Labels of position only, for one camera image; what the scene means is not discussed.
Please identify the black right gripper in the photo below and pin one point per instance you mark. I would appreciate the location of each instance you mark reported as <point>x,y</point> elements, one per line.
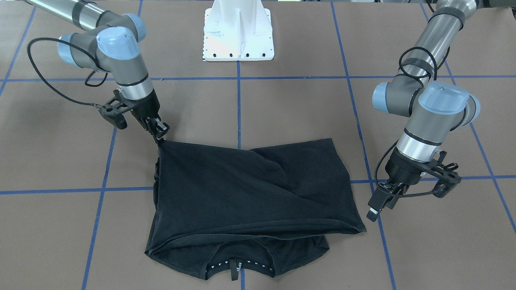
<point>146,107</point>

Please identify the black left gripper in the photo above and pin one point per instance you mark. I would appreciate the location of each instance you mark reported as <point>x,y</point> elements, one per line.
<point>404,169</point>

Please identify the black printed t-shirt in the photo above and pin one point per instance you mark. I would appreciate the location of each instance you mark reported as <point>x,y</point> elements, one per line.
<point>267,209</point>

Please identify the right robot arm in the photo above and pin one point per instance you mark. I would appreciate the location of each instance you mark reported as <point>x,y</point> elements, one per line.
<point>109,44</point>

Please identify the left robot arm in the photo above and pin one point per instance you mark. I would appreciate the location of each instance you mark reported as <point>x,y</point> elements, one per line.
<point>433,108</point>

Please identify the brown paper table cover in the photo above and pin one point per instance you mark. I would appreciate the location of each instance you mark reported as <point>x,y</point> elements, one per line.
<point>76,193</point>

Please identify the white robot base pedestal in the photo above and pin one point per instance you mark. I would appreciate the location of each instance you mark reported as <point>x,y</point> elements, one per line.
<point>238,30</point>

